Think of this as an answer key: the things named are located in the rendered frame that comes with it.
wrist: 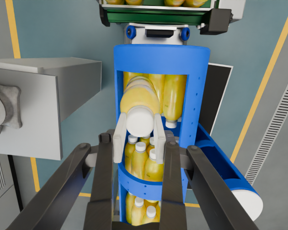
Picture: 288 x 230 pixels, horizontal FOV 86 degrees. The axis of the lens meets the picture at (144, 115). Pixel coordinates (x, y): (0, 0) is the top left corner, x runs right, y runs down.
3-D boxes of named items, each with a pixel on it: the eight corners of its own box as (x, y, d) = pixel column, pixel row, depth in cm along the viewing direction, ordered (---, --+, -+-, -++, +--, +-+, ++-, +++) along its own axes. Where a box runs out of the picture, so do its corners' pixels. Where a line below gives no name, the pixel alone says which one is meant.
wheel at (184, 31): (179, 40, 57) (184, 39, 56) (181, 26, 55) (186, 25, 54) (184, 41, 60) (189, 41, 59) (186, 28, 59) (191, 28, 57)
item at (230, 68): (151, 177, 204) (152, 186, 190) (174, 57, 150) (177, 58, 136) (189, 181, 206) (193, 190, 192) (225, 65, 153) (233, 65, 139)
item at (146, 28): (144, 38, 61) (144, 34, 49) (144, 31, 60) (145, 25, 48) (169, 39, 61) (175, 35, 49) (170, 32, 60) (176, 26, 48)
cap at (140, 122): (121, 115, 22) (120, 120, 20) (144, 101, 21) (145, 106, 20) (136, 135, 23) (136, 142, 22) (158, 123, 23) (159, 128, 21)
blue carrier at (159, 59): (125, 206, 92) (114, 268, 65) (122, 48, 61) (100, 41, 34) (173, 209, 91) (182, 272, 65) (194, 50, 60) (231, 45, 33)
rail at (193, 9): (104, 9, 55) (101, 6, 53) (104, 6, 55) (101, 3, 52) (214, 13, 56) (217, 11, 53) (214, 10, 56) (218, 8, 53)
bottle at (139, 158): (151, 184, 66) (153, 146, 59) (141, 195, 60) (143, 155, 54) (137, 177, 69) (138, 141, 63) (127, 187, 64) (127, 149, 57)
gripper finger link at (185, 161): (167, 156, 13) (202, 157, 13) (161, 129, 18) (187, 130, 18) (165, 169, 14) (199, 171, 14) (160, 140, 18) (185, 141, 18)
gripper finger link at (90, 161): (110, 169, 14) (76, 169, 14) (118, 139, 18) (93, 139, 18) (109, 155, 13) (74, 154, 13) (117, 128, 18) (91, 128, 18)
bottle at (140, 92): (120, 84, 39) (105, 112, 22) (144, 69, 37) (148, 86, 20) (136, 107, 41) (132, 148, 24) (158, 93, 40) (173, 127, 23)
